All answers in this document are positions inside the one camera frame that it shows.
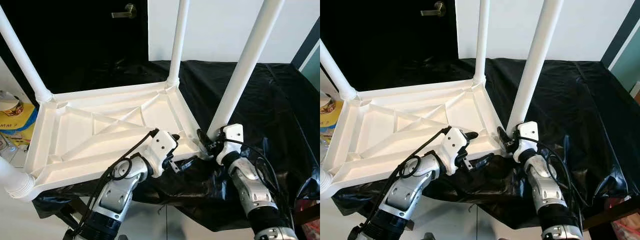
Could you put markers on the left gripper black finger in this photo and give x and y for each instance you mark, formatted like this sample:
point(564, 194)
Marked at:
point(187, 162)
point(471, 135)
point(482, 160)
point(175, 137)

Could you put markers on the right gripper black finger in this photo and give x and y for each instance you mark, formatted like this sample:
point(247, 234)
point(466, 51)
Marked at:
point(504, 137)
point(205, 140)

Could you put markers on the white plastic table top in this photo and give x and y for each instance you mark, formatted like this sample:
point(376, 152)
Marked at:
point(400, 132)
point(100, 135)

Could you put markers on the white plastic table leg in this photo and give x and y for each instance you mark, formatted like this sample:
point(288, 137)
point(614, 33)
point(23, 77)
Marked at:
point(245, 65)
point(535, 60)
point(178, 40)
point(15, 180)
point(336, 72)
point(22, 55)
point(325, 181)
point(481, 40)

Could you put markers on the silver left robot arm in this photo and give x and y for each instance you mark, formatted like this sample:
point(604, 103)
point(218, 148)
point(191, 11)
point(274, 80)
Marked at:
point(117, 192)
point(410, 190)

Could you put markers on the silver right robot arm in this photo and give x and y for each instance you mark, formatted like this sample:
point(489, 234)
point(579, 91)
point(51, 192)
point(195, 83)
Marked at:
point(250, 185)
point(545, 182)

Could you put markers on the black plastic table cover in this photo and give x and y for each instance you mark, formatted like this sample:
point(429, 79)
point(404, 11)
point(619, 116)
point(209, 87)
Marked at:
point(280, 115)
point(590, 115)

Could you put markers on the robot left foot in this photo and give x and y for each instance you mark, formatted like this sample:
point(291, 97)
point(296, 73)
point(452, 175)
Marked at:
point(430, 236)

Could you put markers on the dark wooden table leg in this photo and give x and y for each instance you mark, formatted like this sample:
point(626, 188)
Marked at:
point(612, 212)
point(307, 211)
point(407, 224)
point(72, 214)

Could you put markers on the yellow container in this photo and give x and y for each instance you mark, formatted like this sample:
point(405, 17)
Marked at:
point(20, 127)
point(330, 125)

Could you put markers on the red plastic bag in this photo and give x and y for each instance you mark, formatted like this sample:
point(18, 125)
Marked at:
point(627, 220)
point(311, 220)

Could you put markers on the black door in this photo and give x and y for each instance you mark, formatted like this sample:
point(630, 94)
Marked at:
point(75, 45)
point(390, 45)

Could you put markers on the brown white cardboard box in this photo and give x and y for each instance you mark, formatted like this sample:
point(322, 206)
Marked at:
point(636, 91)

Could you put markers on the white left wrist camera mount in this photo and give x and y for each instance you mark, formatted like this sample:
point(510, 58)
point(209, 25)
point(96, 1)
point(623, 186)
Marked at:
point(162, 150)
point(454, 147)

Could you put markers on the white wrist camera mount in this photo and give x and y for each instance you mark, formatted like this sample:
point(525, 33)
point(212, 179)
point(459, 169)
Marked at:
point(231, 137)
point(454, 147)
point(527, 135)
point(162, 150)

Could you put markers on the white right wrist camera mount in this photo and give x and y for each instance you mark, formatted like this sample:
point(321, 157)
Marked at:
point(527, 135)
point(231, 137)

